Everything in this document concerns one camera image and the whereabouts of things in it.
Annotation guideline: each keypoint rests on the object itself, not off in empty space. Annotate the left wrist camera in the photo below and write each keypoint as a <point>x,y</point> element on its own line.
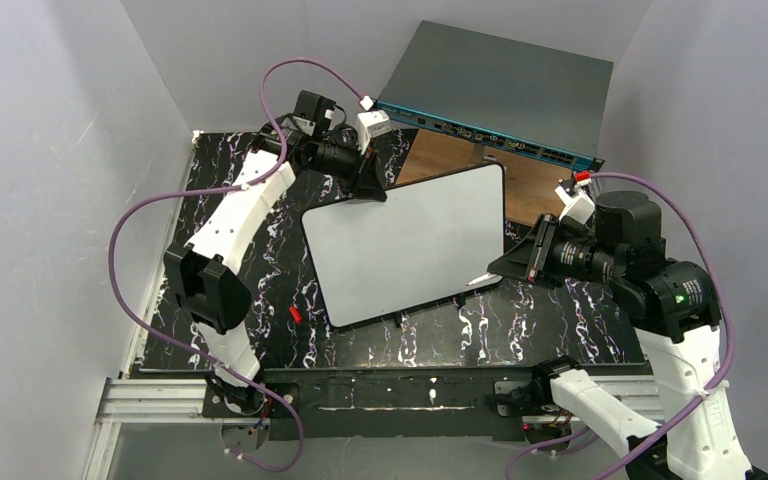
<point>370,123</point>

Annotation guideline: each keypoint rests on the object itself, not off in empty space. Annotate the red marker cap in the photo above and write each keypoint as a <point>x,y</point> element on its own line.
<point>296,315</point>

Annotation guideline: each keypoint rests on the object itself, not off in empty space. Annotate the metal bracket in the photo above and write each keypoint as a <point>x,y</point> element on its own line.
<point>482,154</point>

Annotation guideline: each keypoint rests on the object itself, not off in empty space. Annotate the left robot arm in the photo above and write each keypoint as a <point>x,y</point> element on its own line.
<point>202,272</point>

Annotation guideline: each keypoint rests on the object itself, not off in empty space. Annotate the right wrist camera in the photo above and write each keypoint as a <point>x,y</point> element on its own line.
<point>579,205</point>

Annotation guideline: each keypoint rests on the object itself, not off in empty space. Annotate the white whiteboard black frame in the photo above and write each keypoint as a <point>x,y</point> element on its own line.
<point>423,244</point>

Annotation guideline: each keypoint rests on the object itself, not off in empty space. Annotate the blue network switch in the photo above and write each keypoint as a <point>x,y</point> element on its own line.
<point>533,101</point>

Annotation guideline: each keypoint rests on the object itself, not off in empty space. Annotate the aluminium rail frame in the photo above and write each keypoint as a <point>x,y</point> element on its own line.
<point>380,423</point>

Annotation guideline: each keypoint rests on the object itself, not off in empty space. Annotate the wooden board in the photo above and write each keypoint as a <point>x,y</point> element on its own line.
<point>529,184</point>

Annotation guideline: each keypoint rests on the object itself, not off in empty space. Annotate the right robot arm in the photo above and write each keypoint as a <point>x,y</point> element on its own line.
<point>674,310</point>

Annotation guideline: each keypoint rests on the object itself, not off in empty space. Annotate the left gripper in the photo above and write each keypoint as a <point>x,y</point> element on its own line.
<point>364,170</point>

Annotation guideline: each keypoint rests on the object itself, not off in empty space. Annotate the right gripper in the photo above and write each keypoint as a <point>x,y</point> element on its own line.
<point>542,245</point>

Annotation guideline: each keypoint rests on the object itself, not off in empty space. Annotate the white whiteboard marker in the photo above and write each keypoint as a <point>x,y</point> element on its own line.
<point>487,277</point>

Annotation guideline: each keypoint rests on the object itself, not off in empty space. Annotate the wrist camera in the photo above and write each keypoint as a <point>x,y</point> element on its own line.
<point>579,205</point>
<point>370,123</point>

